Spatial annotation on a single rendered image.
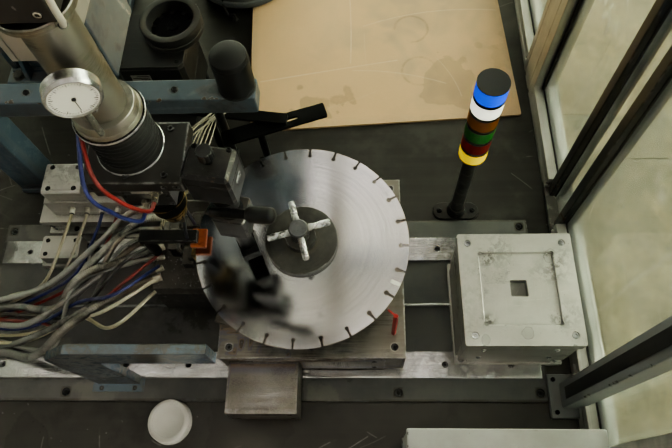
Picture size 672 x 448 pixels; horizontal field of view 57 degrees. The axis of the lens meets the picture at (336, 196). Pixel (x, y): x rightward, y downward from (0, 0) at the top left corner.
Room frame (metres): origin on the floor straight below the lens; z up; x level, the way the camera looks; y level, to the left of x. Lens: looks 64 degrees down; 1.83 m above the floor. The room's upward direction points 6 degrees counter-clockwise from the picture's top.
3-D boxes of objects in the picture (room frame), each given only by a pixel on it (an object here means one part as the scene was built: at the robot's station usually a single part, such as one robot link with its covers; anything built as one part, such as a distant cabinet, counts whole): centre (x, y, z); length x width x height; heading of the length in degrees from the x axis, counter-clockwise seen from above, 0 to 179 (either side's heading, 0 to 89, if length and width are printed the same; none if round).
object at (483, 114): (0.47, -0.22, 1.11); 0.05 x 0.04 x 0.03; 174
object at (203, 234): (0.39, 0.25, 0.95); 0.10 x 0.03 x 0.07; 84
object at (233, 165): (0.35, 0.13, 1.17); 0.06 x 0.05 x 0.20; 75
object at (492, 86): (0.47, -0.22, 1.14); 0.05 x 0.04 x 0.03; 174
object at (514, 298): (0.27, -0.27, 0.82); 0.18 x 0.18 x 0.15; 84
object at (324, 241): (0.36, 0.06, 0.96); 0.11 x 0.11 x 0.03
